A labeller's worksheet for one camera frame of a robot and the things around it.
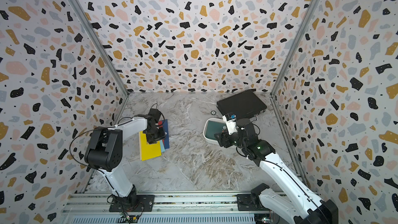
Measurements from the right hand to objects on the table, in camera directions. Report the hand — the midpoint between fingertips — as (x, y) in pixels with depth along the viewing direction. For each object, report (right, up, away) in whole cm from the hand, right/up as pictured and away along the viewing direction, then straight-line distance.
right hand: (219, 133), depth 76 cm
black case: (+20, +15, +34) cm, 42 cm away
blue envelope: (-31, -8, +19) cm, 37 cm away
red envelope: (-32, +4, +9) cm, 34 cm away
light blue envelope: (-33, -11, +17) cm, 39 cm away
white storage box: (-2, -7, +14) cm, 16 cm away
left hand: (-33, -7, +19) cm, 39 cm away
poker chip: (-2, +9, +34) cm, 35 cm away
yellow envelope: (-40, -12, +14) cm, 44 cm away
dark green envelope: (-3, 0, +21) cm, 21 cm away
